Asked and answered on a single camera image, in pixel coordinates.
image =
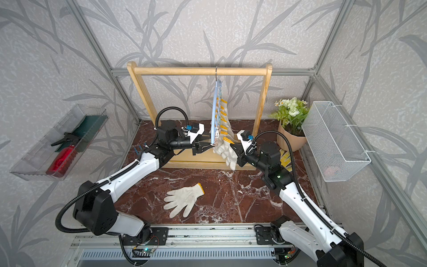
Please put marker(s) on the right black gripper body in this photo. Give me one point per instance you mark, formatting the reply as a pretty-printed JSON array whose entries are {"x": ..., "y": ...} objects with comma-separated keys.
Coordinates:
[{"x": 254, "y": 160}]

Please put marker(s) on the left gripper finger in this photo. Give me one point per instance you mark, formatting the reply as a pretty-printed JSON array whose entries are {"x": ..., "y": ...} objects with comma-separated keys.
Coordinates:
[
  {"x": 200, "y": 149},
  {"x": 203, "y": 139}
]

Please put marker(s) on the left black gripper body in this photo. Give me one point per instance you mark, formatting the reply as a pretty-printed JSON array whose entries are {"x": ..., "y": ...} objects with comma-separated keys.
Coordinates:
[{"x": 180, "y": 143}]

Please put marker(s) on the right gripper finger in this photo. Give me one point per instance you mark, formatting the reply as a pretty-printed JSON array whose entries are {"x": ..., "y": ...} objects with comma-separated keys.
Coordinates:
[
  {"x": 236, "y": 148},
  {"x": 242, "y": 160}
]

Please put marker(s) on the blue clip hanger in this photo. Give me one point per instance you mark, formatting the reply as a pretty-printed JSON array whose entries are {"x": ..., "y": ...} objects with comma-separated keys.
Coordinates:
[{"x": 216, "y": 110}]

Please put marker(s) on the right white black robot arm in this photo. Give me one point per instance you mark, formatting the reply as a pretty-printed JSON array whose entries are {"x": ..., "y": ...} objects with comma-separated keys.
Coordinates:
[{"x": 348, "y": 253}]

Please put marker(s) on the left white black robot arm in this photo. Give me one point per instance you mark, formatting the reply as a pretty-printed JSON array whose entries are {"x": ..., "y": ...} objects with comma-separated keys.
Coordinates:
[{"x": 93, "y": 209}]

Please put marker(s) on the white glove under pile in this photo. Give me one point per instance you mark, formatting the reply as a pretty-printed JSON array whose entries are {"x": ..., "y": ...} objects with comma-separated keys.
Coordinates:
[{"x": 224, "y": 149}]

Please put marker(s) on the wooden hanging rack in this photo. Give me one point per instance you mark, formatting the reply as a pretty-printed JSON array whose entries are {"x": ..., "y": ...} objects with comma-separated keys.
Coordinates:
[{"x": 185, "y": 159}]

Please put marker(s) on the yellow patterned glove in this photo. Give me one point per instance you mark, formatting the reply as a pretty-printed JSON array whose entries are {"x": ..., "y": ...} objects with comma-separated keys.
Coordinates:
[{"x": 285, "y": 160}]

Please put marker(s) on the blue hand rake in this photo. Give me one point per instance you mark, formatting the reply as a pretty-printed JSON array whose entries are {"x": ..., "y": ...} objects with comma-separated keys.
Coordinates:
[{"x": 139, "y": 149}]

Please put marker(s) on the white glove far left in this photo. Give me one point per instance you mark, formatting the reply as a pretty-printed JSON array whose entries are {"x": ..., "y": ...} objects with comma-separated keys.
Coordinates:
[{"x": 183, "y": 199}]

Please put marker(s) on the potted white flower plant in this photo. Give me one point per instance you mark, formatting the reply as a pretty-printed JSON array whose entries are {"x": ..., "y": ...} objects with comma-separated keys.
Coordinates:
[{"x": 291, "y": 114}]

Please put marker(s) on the red spray bottle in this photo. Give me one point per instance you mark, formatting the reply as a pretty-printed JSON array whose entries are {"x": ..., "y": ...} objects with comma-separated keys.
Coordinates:
[{"x": 65, "y": 157}]

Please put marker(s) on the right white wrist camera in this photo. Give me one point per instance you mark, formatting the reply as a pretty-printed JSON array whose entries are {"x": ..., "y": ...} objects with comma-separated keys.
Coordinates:
[{"x": 246, "y": 140}]

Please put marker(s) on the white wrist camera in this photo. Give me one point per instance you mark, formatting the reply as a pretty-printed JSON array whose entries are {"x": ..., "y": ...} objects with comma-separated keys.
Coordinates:
[
  {"x": 194, "y": 131},
  {"x": 246, "y": 140}
]

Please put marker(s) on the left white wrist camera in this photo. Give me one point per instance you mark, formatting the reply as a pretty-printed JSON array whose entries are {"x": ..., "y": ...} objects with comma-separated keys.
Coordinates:
[{"x": 194, "y": 131}]

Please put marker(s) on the white wire basket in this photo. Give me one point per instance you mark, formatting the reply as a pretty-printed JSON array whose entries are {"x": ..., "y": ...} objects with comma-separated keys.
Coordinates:
[{"x": 337, "y": 151}]

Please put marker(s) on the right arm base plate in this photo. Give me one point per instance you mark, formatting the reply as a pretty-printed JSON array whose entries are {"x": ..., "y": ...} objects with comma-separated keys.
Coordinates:
[{"x": 267, "y": 236}]

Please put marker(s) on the aluminium front rail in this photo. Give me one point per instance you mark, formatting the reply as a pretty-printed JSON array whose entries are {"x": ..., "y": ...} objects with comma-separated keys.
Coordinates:
[{"x": 240, "y": 236}]

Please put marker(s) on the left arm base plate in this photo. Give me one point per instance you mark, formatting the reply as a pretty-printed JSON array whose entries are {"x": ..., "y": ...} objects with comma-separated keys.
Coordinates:
[{"x": 156, "y": 236}]

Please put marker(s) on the clear plastic wall tray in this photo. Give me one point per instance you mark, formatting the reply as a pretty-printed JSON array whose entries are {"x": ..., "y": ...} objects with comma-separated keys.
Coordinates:
[{"x": 53, "y": 157}]

